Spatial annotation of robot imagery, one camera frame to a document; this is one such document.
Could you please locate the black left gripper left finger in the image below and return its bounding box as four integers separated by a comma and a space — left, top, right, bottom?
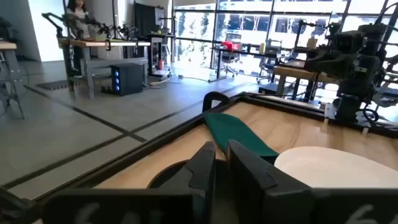
156, 141, 217, 224

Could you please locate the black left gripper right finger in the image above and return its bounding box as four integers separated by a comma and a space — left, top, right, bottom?
226, 139, 313, 224

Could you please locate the black round bowl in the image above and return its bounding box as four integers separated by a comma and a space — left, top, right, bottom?
147, 159, 200, 190

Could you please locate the dark green cloth napkin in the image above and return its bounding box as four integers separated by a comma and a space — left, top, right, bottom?
203, 112, 279, 164

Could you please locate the low wooden bench table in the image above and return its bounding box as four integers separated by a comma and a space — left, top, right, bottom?
257, 59, 339, 103

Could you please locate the black corner clamp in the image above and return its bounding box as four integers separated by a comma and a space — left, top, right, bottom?
202, 91, 233, 113

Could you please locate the white round plate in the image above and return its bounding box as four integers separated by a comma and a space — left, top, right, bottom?
274, 146, 398, 189

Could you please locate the black office desk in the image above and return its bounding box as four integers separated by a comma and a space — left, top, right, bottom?
207, 45, 282, 83

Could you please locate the black office chair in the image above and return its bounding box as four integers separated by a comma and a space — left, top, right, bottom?
221, 32, 244, 78

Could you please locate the red box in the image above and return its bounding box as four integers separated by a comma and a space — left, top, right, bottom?
221, 40, 241, 52

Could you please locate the black computer tower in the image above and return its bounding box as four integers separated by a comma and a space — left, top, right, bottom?
110, 63, 145, 97

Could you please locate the wooden top workbench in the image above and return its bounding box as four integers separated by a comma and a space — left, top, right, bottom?
57, 36, 152, 100

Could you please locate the black monitor screen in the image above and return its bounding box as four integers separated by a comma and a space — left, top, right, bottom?
133, 1, 166, 37

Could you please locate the person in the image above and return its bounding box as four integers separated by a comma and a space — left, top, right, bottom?
65, 0, 91, 78

